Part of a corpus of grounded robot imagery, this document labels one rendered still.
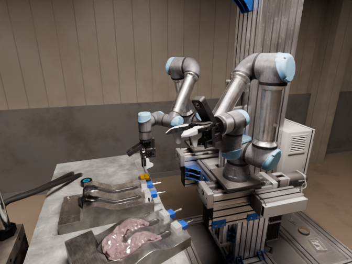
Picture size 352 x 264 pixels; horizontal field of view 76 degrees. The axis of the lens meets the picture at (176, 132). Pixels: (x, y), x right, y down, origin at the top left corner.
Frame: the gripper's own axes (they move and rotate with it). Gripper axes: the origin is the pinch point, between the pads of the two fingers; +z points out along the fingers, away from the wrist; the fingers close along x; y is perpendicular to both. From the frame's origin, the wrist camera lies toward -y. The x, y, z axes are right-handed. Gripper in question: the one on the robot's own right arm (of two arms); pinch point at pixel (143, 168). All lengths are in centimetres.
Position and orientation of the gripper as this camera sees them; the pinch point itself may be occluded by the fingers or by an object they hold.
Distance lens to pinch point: 143.2
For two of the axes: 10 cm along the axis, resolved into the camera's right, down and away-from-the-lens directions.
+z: 0.0, 9.5, 3.3
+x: -3.2, -3.1, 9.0
